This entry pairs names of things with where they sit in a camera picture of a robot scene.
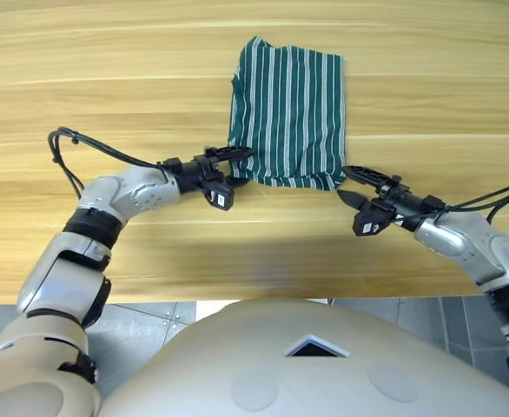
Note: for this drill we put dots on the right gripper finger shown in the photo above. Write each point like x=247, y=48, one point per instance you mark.
x=365, y=174
x=352, y=199

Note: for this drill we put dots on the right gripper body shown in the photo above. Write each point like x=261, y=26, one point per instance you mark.
x=404, y=204

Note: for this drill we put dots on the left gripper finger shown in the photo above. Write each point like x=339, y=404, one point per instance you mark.
x=237, y=180
x=230, y=153

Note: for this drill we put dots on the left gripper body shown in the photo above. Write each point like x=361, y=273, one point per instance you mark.
x=193, y=172

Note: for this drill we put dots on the green white striped T-shirt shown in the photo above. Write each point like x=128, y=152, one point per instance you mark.
x=289, y=117

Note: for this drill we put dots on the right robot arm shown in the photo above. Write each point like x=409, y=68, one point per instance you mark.
x=467, y=243

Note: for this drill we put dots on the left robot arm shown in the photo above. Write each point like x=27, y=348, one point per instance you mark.
x=63, y=278

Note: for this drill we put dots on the robot body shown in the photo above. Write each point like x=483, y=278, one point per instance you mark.
x=306, y=365

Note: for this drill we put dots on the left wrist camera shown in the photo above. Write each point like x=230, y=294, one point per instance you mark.
x=220, y=196

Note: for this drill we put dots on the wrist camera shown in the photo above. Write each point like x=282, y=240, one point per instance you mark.
x=371, y=218
x=220, y=196

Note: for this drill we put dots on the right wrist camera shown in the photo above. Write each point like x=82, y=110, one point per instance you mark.
x=371, y=218

